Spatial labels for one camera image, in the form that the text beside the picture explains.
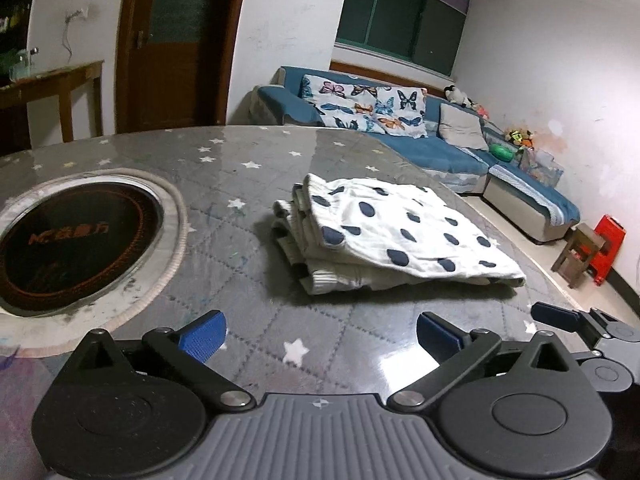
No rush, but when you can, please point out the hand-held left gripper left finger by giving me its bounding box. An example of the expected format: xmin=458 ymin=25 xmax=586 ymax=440
xmin=75 ymin=310 xmax=256 ymax=409

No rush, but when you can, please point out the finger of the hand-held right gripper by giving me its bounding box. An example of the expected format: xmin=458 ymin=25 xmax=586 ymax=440
xmin=531 ymin=302 xmax=640 ymax=356

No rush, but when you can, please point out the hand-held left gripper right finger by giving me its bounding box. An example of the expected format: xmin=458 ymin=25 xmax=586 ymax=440
xmin=387 ymin=312 xmax=576 ymax=408

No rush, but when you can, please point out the white navy polka dot garment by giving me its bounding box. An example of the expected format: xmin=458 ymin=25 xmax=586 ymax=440
xmin=271 ymin=173 xmax=527 ymax=295

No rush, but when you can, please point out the small wooden stool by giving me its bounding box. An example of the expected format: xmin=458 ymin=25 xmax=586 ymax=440
xmin=552 ymin=224 xmax=609 ymax=289

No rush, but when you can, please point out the red plastic stool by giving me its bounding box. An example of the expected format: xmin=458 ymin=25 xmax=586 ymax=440
xmin=587 ymin=214 xmax=627 ymax=286

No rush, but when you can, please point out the round black induction cooker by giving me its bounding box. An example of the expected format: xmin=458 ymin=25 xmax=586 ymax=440
xmin=0 ymin=170 xmax=189 ymax=357

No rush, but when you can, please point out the colourful plush toy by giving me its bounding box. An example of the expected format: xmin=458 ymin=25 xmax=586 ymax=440
xmin=505 ymin=127 xmax=536 ymax=149

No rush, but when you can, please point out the grey star quilted tablecloth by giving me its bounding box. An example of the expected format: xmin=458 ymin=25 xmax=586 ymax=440
xmin=0 ymin=124 xmax=640 ymax=411

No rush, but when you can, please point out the blue sofa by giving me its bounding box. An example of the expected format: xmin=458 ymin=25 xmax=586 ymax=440
xmin=250 ymin=66 xmax=582 ymax=244

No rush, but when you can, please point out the beige pillow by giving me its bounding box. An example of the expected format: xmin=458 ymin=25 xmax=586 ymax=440
xmin=438 ymin=102 xmax=490 ymax=151

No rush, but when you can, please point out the black white plush toy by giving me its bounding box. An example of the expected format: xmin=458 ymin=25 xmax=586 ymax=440
xmin=444 ymin=85 xmax=474 ymax=107

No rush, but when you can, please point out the butterfly print pillow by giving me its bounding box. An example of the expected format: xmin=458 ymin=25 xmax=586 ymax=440
xmin=300 ymin=74 xmax=430 ymax=139

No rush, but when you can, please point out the brown wooden door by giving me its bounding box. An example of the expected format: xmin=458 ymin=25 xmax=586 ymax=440
xmin=114 ymin=0 xmax=252 ymax=134

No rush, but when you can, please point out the wooden side table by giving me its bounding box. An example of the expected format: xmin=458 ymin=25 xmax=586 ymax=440
xmin=0 ymin=60 xmax=105 ymax=157

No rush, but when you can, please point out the glass jar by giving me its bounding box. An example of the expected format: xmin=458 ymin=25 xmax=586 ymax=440
xmin=7 ymin=47 xmax=39 ymax=81

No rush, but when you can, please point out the green framed window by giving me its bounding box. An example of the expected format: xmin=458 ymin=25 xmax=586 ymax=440
xmin=335 ymin=0 xmax=474 ymax=79

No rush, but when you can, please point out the dark wooden shelf cabinet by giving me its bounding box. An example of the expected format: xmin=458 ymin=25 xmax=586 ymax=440
xmin=0 ymin=0 xmax=40 ymax=86

